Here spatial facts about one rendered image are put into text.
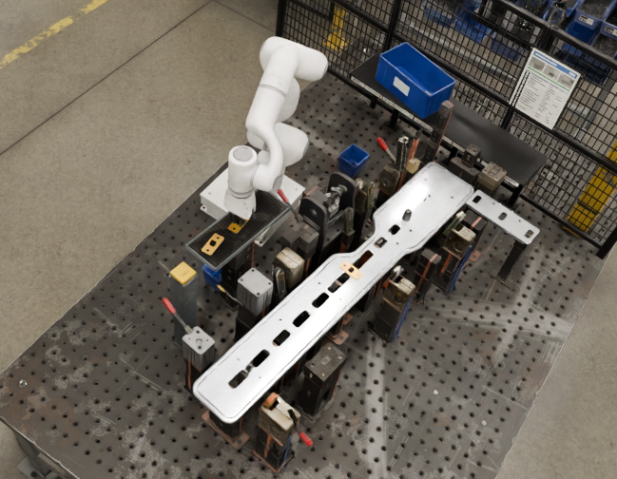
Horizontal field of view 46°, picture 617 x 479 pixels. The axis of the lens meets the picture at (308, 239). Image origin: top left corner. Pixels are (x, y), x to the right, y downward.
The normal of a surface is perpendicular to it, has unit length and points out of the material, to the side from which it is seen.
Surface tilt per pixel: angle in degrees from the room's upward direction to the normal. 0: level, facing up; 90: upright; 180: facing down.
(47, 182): 0
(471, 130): 0
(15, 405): 0
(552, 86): 90
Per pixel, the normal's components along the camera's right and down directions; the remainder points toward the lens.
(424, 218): 0.11, -0.59
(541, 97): -0.65, 0.57
